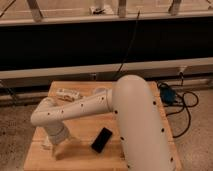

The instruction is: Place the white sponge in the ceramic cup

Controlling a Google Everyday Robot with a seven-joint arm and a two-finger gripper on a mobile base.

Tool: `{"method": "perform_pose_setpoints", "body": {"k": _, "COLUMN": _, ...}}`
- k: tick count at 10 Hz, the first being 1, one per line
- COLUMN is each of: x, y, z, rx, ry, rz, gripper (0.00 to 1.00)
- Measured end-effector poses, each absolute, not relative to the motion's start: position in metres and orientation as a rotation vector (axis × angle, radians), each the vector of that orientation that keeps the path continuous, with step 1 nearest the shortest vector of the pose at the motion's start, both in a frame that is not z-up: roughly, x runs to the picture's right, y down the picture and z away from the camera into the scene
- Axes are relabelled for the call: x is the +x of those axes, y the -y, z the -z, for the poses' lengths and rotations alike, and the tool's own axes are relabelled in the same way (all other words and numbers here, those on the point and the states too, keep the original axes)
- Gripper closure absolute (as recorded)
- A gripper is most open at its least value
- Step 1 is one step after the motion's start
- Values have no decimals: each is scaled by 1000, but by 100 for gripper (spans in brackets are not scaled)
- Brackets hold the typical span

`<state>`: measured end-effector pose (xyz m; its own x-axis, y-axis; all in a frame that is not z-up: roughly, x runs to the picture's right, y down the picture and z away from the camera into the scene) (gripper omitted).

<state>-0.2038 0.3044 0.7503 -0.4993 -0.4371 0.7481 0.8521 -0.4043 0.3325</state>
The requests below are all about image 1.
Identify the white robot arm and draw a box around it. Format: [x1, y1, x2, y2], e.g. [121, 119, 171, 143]
[31, 75, 176, 171]

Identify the black floor cable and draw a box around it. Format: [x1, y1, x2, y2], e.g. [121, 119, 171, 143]
[157, 71, 200, 139]

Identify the clear plastic bottle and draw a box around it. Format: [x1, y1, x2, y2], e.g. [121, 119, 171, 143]
[56, 88, 82, 101]

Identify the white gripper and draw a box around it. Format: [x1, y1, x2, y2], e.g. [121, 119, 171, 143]
[49, 127, 70, 145]

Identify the black hanging cable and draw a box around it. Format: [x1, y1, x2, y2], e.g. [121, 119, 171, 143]
[113, 9, 141, 80]

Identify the wooden table board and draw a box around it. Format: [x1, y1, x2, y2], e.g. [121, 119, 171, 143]
[24, 81, 183, 171]

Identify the blue power adapter box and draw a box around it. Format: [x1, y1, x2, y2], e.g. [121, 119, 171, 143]
[160, 88, 175, 104]

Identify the black smartphone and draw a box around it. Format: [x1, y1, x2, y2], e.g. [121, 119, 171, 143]
[91, 128, 112, 153]

